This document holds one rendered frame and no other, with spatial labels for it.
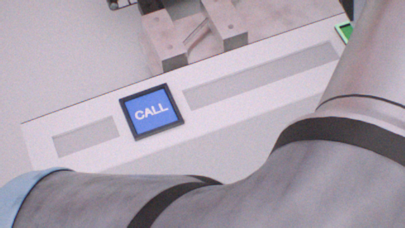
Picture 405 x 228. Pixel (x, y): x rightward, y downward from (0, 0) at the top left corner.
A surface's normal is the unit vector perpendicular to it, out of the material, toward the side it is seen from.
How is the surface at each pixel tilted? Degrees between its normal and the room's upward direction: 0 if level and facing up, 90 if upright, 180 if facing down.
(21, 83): 0
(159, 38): 0
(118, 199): 33
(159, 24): 0
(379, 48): 22
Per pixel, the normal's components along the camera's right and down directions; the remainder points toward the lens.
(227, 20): -0.06, -0.58
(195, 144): 0.36, 0.75
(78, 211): -0.44, -0.74
